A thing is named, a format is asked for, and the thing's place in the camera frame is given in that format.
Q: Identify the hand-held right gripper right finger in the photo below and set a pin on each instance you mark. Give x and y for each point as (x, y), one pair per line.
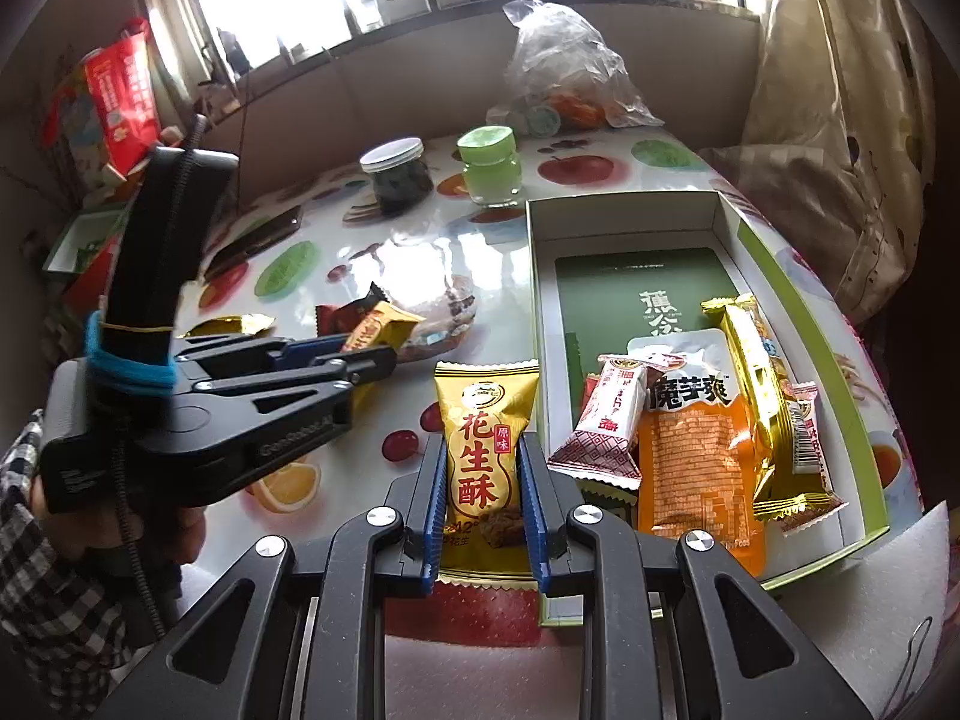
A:
(537, 532)

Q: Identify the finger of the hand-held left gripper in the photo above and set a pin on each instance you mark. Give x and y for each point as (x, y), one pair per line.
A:
(315, 349)
(360, 369)

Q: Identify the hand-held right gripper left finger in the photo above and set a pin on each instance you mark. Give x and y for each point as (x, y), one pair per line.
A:
(433, 525)

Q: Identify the gold red snack packet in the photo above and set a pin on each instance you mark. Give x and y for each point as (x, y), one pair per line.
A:
(480, 457)
(375, 326)

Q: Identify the white red snack packet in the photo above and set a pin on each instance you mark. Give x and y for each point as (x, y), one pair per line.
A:
(604, 420)
(806, 427)

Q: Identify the orange white snack packet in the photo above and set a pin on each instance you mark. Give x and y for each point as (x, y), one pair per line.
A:
(697, 450)

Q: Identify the shiny gold snack packet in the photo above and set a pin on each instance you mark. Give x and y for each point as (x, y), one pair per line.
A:
(757, 390)

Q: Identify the green cardboard box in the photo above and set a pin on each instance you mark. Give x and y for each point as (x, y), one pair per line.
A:
(622, 270)

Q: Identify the checkered sleeve left forearm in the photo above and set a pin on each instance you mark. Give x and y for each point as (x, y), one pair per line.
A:
(52, 592)

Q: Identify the person's left hand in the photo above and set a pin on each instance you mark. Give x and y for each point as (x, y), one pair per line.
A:
(187, 532)

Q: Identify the dark red snack packet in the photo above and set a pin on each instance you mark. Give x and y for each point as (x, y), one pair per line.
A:
(341, 311)

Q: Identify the blue elastic band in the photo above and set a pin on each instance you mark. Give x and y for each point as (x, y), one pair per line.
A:
(131, 375)

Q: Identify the plain gold snack packet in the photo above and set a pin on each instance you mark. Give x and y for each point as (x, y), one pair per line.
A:
(225, 325)

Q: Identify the dark flat phone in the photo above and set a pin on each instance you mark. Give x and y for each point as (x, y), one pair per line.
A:
(255, 240)

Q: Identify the white lid clear jar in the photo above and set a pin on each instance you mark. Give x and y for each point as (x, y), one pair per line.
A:
(397, 176)

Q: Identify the green lid jar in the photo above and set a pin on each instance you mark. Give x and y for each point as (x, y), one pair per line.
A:
(491, 165)

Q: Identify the fruit print tablecloth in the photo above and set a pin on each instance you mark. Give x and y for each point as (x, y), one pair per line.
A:
(592, 165)

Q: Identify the red snack bag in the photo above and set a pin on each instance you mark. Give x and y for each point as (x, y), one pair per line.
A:
(124, 97)

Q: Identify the white foam sheet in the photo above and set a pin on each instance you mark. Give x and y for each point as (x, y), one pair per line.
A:
(877, 592)

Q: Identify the clear plastic bag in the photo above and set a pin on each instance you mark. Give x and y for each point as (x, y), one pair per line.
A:
(562, 60)

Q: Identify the beige curtain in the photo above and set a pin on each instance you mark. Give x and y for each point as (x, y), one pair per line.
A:
(847, 127)

